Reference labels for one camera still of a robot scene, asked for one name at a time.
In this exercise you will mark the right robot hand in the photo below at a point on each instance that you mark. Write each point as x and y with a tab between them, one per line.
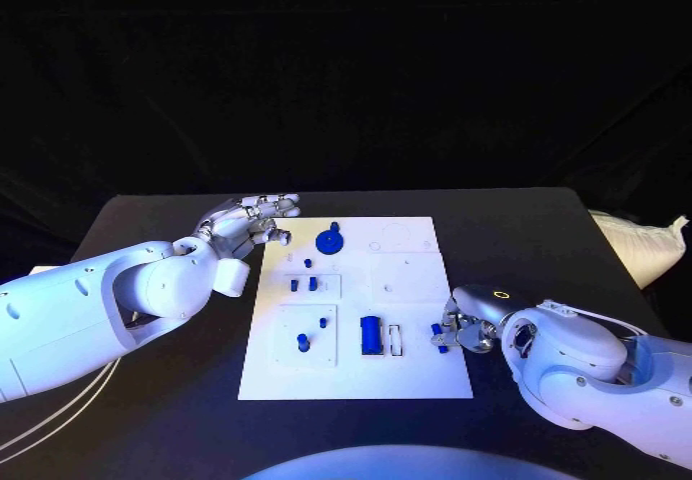
486	300

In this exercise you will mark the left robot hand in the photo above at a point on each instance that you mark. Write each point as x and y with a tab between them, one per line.
238	225

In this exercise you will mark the long blue peg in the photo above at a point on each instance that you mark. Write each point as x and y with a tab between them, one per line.
436	329

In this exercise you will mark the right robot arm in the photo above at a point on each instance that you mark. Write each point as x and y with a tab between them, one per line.
567	348

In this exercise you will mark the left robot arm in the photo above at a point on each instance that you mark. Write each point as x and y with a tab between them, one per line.
65	311

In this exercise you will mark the white task board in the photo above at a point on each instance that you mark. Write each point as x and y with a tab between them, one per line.
378	378

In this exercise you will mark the blue gear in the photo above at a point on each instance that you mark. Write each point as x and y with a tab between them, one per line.
329	243

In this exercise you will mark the large blue cylinder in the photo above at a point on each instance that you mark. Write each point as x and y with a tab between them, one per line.
373	335

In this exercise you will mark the white sack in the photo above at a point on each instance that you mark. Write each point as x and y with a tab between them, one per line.
638	243

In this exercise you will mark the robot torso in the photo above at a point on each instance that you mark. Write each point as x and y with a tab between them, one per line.
406	465

